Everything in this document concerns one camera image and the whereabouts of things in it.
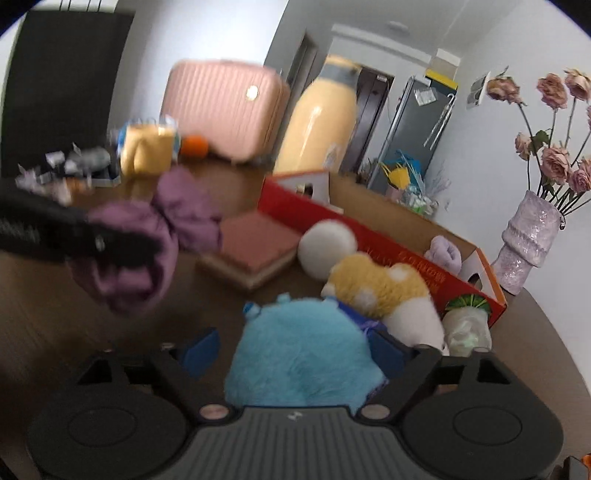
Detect dark brown door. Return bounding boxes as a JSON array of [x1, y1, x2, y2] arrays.
[[348, 67, 395, 174]]

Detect lavender fuzzy slipper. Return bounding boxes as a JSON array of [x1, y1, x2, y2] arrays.
[[424, 234, 462, 278]]

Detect white round plush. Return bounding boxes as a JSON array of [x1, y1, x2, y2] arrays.
[[297, 219, 358, 280]]

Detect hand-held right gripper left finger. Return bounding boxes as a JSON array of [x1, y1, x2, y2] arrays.
[[76, 327, 234, 423]]

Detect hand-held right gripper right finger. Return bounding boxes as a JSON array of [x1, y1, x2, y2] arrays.
[[355, 330, 513, 423]]

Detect yellow white box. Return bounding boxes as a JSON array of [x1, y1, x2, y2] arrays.
[[424, 48, 462, 90]]

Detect pale purple ribbed vase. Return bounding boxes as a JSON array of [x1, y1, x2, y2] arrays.
[[492, 190, 565, 296]]

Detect pink artificial flowers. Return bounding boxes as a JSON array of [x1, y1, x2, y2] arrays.
[[485, 67, 591, 214]]

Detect mauve purple fuzzy cloth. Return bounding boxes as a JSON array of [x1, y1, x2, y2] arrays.
[[69, 166, 225, 317]]

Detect grey refrigerator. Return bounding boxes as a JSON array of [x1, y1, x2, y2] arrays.
[[367, 75, 459, 197]]

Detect yellow bag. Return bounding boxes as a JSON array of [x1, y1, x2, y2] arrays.
[[117, 121, 181, 177]]

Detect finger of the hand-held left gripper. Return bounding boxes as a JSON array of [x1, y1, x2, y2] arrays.
[[88, 228, 160, 269]]

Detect pink hard-shell suitcase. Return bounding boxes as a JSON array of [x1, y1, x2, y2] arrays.
[[159, 59, 291, 164]]

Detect green item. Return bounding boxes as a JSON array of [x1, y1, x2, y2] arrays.
[[441, 295, 492, 358]]

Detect blue plush toy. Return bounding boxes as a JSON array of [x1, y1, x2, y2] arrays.
[[224, 293, 389, 416]]

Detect large black panel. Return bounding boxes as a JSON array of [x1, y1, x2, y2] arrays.
[[0, 9, 136, 178]]

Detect wire rack with toys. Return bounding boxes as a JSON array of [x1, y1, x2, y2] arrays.
[[397, 180, 446, 219]]

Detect grey toy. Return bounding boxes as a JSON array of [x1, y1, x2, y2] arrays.
[[62, 145, 114, 178]]

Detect grey white clutter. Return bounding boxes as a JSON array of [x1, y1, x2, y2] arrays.
[[14, 151, 93, 206]]

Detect orange fruit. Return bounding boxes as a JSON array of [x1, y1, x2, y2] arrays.
[[179, 134, 209, 158]]

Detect red cardboard box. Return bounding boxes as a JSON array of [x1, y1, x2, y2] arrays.
[[259, 168, 509, 328]]

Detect yellow white hamster plush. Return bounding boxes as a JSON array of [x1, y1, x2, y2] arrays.
[[321, 253, 448, 357]]

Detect yellow blue toy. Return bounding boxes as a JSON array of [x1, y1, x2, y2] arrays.
[[376, 154, 423, 190]]

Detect large yellow bottle-shaped plush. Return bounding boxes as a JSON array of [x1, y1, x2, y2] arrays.
[[272, 54, 363, 178]]

